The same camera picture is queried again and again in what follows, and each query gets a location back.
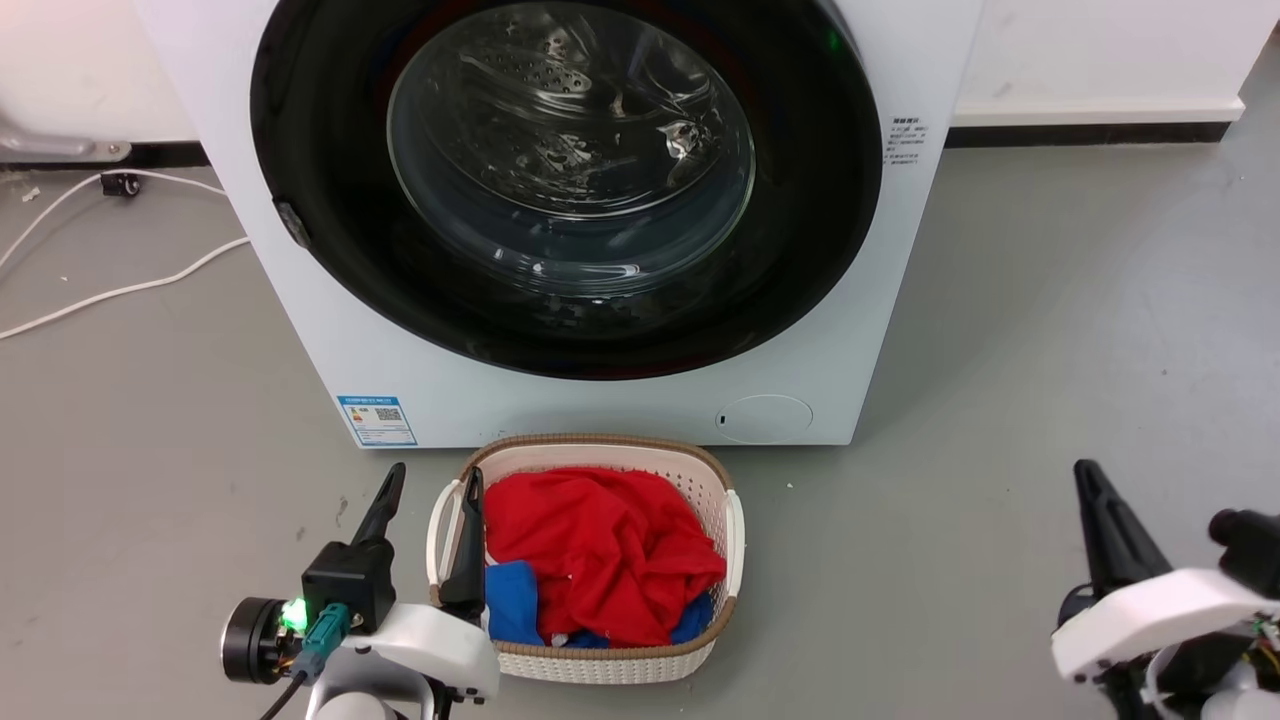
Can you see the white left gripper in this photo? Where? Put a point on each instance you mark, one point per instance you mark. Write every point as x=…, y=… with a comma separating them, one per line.
x=440, y=645

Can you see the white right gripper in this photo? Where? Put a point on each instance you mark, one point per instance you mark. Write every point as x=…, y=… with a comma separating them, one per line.
x=1150, y=615

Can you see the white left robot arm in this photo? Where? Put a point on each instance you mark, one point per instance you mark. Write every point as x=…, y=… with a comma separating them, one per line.
x=360, y=705

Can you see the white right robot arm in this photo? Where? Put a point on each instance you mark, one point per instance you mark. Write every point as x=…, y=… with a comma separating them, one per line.
x=1200, y=680

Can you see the white front-load washing machine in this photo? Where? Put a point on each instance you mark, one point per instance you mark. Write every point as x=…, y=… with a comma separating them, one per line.
x=600, y=410

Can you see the grey door latch piece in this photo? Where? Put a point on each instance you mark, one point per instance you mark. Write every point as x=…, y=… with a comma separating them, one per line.
x=293, y=225

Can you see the black round glass washer door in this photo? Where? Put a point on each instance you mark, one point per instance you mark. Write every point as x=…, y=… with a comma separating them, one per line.
x=330, y=130

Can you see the blue garment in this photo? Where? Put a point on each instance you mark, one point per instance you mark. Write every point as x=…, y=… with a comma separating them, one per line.
x=514, y=602

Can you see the blue energy label sticker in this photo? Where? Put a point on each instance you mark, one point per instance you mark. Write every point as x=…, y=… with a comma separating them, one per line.
x=377, y=420

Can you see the red garment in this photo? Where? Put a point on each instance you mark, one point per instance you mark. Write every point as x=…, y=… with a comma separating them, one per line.
x=600, y=550

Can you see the black cylindrical cap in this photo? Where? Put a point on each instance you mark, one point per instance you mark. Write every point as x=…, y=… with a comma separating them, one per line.
x=250, y=640

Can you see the white plastic laundry basket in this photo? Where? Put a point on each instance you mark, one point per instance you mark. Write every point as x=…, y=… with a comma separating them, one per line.
x=610, y=662

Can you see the round white filter cover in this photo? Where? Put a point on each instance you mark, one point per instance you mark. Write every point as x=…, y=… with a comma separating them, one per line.
x=765, y=418

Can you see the black baseboard strip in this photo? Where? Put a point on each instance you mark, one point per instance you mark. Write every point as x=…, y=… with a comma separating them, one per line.
x=1085, y=134
x=165, y=155

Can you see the black text sticker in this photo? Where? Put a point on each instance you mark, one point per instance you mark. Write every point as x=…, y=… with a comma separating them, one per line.
x=906, y=140

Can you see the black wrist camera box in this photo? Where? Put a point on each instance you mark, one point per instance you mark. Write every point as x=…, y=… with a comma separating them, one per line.
x=345, y=590

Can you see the grey metal bracket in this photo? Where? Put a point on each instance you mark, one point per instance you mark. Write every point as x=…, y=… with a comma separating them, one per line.
x=60, y=145

